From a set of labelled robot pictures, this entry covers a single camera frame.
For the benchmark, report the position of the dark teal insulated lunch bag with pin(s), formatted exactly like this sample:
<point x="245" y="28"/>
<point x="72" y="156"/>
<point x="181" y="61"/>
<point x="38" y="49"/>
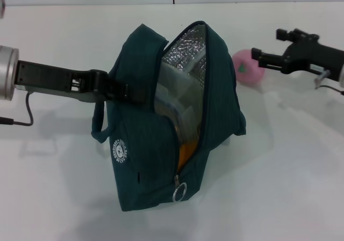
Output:
<point x="220" y="96"/>

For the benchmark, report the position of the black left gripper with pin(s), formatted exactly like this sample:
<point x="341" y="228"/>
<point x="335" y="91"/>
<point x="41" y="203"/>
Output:
<point x="48" y="78"/>

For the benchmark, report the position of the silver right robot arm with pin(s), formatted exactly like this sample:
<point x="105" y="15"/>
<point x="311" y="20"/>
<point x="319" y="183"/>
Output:
<point x="342" y="76"/>

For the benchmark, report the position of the pink toy peach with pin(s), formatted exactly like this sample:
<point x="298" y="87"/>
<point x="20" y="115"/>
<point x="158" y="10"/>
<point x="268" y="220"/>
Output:
<point x="248" y="69"/>

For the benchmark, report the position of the clear blue-rimmed lunch box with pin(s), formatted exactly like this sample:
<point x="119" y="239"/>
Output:
<point x="177" y="96"/>

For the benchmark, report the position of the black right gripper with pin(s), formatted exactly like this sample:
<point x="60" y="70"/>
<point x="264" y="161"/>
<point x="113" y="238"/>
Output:
<point x="319" y="57"/>

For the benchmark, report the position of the yellow banana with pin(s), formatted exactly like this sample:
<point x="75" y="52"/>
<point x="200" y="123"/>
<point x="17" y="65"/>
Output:
<point x="186" y="156"/>

